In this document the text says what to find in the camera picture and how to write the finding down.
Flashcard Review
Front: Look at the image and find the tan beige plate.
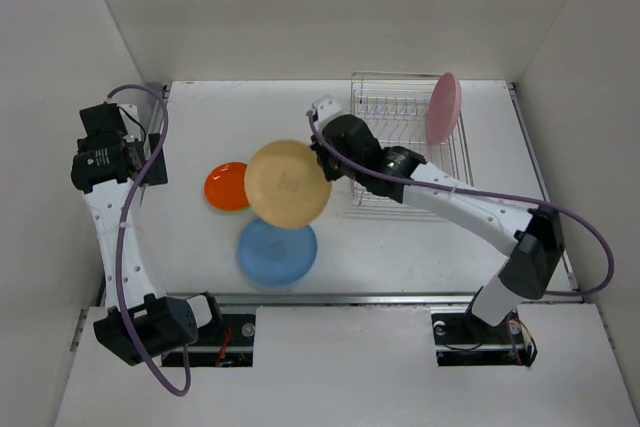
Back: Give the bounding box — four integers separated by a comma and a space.
244, 140, 332, 229

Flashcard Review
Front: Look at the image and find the orange plate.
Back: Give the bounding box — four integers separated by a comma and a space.
204, 161, 249, 209

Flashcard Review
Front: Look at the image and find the metal wire dish rack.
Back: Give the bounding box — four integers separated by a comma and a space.
349, 70, 475, 206

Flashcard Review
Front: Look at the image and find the blue plate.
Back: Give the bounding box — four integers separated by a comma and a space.
236, 218, 318, 288

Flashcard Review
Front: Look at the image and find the green plate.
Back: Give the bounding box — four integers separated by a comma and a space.
207, 203, 250, 215

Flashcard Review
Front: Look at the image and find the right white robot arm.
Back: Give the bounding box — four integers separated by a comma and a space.
307, 110, 564, 341

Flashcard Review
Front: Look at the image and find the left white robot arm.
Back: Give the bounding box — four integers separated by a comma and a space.
71, 103, 224, 365

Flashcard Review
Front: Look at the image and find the pink plate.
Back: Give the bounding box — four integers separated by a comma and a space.
426, 72, 462, 145

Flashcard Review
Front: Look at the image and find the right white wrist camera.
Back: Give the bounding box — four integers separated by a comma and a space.
308, 95, 346, 131

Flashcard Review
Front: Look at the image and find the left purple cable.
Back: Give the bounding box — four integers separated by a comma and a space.
107, 84, 192, 397

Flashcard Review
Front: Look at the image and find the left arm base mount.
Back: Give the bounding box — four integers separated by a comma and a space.
188, 311, 256, 368

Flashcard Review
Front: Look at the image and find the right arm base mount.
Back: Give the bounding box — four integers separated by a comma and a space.
431, 310, 539, 368

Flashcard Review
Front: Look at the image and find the aluminium table rail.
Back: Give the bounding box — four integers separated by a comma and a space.
69, 80, 584, 353

